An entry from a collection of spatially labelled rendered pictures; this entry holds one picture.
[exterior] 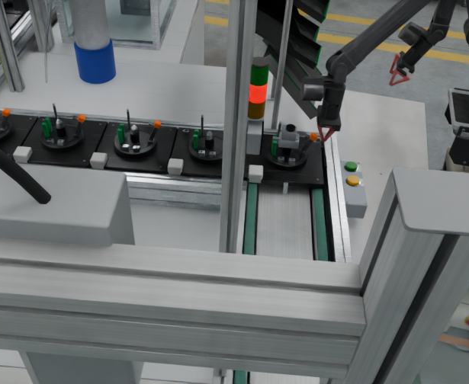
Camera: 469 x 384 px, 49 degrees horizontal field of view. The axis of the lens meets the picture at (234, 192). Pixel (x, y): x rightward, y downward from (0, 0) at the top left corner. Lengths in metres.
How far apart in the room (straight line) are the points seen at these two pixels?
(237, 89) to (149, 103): 1.50
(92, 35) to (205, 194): 0.89
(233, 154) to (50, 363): 0.35
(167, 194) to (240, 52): 1.05
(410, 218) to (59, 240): 0.28
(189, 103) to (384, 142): 0.79
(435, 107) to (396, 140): 1.99
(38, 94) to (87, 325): 1.88
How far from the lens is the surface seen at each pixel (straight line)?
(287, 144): 1.66
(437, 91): 4.27
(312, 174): 1.67
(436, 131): 3.82
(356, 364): 0.47
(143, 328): 0.44
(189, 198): 1.64
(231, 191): 0.77
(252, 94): 1.33
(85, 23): 2.18
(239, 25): 0.62
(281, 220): 1.58
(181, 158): 1.69
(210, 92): 2.22
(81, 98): 2.22
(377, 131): 2.12
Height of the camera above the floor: 2.04
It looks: 43 degrees down
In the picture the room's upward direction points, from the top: 4 degrees clockwise
